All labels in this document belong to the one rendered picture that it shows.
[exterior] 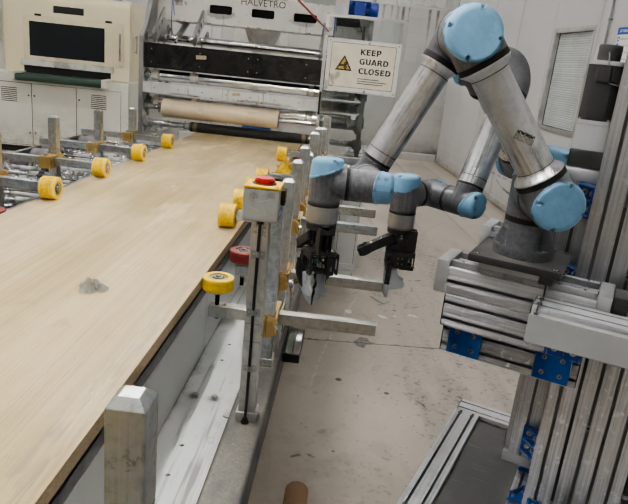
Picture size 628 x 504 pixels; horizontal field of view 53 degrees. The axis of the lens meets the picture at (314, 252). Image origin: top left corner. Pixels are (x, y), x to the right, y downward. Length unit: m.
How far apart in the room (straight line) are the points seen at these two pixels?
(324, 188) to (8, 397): 0.76
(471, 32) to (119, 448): 1.08
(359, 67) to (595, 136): 2.58
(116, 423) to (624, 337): 1.20
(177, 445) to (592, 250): 1.15
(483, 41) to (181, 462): 1.08
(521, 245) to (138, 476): 1.22
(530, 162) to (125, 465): 1.12
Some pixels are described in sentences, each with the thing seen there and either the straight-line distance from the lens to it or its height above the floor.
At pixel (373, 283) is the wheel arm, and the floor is 0.86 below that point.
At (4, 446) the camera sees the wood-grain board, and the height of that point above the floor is 0.90.
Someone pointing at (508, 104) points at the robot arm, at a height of 1.41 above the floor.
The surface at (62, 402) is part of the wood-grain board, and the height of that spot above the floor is 0.90.
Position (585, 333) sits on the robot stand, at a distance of 1.54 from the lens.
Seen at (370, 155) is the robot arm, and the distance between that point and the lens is 1.55.
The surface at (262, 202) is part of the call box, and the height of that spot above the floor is 1.19.
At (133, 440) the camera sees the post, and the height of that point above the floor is 1.14.
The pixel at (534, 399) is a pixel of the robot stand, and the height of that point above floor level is 0.55.
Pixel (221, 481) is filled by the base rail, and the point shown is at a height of 0.70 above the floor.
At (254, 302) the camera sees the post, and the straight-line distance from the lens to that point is 1.28.
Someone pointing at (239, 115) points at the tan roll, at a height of 1.05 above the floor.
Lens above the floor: 1.46
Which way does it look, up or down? 17 degrees down
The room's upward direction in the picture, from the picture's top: 6 degrees clockwise
